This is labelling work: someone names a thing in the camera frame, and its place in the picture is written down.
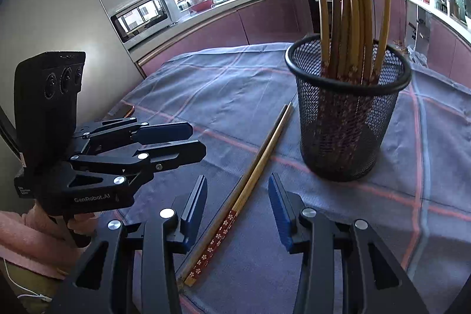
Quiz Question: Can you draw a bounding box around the black mesh utensil holder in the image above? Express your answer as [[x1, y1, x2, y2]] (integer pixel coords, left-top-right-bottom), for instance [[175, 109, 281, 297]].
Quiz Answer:
[[285, 34, 411, 182]]

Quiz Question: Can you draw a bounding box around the pink sleeve left forearm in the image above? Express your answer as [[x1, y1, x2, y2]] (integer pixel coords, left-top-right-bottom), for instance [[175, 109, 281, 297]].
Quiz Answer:
[[0, 206, 83, 279]]

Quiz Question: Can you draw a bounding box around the person left hand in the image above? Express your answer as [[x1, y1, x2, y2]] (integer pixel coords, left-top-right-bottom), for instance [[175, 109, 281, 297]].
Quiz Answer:
[[24, 203, 101, 248]]

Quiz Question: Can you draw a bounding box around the black smartphone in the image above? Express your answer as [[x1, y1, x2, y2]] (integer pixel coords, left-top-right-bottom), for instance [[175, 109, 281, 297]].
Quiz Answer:
[[105, 104, 135, 119]]

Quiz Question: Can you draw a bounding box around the blue plaid tablecloth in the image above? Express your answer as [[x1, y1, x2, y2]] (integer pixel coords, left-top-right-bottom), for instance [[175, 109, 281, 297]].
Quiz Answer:
[[106, 41, 471, 314]]

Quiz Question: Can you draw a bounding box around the white countertop oven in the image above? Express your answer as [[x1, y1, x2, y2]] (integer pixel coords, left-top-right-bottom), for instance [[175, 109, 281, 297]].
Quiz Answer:
[[110, 0, 180, 49]]

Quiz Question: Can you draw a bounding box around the red bowl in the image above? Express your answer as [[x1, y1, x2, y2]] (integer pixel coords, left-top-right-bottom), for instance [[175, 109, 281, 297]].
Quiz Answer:
[[190, 0, 213, 13]]

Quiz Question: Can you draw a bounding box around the grey refrigerator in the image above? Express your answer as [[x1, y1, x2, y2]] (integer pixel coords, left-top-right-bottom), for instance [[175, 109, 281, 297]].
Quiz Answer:
[[0, 0, 146, 190]]

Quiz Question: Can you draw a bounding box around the black camera box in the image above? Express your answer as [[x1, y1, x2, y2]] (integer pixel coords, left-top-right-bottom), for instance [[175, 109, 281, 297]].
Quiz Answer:
[[14, 51, 85, 168]]

